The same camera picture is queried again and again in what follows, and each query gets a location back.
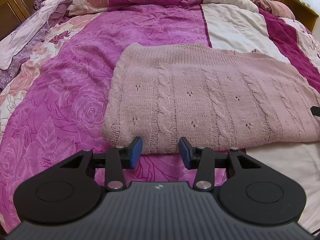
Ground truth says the pink cable knit cardigan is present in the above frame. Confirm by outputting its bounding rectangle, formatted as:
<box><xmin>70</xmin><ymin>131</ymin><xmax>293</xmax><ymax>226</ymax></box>
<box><xmin>103</xmin><ymin>43</ymin><xmax>319</xmax><ymax>154</ymax></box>

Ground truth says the magenta patchwork quilt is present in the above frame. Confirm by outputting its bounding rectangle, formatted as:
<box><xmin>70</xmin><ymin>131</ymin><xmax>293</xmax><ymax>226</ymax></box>
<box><xmin>1</xmin><ymin>0</ymin><xmax>319</xmax><ymax>232</ymax></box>

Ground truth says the lilac pillow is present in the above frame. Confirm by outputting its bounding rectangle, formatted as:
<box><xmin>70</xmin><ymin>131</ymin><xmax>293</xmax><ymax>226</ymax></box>
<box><xmin>1</xmin><ymin>0</ymin><xmax>88</xmax><ymax>91</ymax></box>

